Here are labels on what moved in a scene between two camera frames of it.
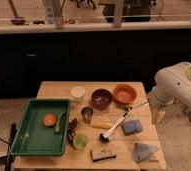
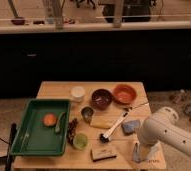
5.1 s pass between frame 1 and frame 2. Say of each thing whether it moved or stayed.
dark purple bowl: stayed
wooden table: stayed
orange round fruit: stayed
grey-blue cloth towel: moved
